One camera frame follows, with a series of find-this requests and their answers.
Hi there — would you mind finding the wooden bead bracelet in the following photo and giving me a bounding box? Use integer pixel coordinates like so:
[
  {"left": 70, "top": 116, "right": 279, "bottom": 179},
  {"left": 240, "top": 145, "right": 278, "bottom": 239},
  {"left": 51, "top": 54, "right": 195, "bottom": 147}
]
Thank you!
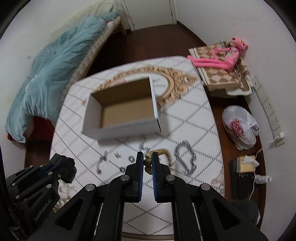
[{"left": 143, "top": 148, "right": 174, "bottom": 176}]

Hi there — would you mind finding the thick silver chain bracelet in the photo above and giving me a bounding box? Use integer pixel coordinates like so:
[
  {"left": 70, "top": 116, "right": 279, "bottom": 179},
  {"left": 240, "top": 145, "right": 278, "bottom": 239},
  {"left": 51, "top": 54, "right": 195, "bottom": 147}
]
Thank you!
[{"left": 174, "top": 140, "right": 197, "bottom": 176}]

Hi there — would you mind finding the patterned white tablecloth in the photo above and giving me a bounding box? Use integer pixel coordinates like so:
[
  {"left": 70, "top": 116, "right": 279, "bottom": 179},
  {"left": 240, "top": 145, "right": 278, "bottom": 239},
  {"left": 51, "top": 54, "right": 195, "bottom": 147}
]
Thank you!
[{"left": 49, "top": 55, "right": 225, "bottom": 235}]

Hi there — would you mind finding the white cardboard box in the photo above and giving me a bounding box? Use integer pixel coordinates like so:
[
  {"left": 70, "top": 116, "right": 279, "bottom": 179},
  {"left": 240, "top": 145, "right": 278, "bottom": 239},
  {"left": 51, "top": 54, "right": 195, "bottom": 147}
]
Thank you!
[{"left": 81, "top": 75, "right": 161, "bottom": 142}]

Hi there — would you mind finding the tissue box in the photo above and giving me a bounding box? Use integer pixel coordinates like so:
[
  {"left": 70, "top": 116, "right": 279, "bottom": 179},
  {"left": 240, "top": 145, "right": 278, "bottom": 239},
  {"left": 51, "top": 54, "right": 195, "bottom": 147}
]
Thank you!
[{"left": 230, "top": 155, "right": 259, "bottom": 173}]

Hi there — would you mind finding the small white bottle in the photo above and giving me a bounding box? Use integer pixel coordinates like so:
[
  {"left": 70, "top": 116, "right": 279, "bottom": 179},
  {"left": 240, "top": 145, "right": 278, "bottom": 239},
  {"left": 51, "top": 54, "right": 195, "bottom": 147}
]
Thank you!
[{"left": 255, "top": 175, "right": 272, "bottom": 184}]

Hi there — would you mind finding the white plastic bag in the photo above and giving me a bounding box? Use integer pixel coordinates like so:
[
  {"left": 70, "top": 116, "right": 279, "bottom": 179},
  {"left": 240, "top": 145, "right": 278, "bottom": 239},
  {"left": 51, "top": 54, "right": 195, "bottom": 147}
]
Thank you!
[{"left": 222, "top": 105, "right": 259, "bottom": 151}]

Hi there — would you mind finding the teal blue duvet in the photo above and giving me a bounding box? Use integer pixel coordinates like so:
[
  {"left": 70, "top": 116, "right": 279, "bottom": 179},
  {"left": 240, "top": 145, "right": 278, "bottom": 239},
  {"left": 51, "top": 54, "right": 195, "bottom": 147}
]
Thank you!
[{"left": 5, "top": 11, "right": 119, "bottom": 144}]

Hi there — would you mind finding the pink panther plush toy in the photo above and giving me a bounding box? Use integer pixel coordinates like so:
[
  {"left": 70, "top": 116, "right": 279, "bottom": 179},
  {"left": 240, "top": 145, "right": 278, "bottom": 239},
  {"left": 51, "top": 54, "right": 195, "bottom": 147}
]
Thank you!
[{"left": 187, "top": 38, "right": 248, "bottom": 72}]

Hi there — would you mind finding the bed with patterned mattress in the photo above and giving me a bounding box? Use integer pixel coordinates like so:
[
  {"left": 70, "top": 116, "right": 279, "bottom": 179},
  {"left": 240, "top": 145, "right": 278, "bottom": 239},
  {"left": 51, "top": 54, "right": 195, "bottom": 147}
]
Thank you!
[{"left": 59, "top": 16, "right": 126, "bottom": 107}]

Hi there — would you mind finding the white door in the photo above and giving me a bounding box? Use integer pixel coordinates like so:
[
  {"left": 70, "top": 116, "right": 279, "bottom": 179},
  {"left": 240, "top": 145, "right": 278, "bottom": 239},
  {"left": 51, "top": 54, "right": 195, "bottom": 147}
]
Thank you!
[{"left": 121, "top": 0, "right": 177, "bottom": 31}]

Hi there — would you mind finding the silver hook pendant chain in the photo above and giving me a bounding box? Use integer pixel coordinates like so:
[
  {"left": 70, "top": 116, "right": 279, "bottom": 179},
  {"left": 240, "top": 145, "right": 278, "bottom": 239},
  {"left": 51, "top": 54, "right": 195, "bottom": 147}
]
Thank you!
[{"left": 96, "top": 151, "right": 110, "bottom": 174}]

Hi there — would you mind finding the white wall power strip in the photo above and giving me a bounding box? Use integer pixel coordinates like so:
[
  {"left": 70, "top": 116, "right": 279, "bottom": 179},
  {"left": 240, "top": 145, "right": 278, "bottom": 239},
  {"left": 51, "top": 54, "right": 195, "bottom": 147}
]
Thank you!
[{"left": 251, "top": 76, "right": 285, "bottom": 147}]

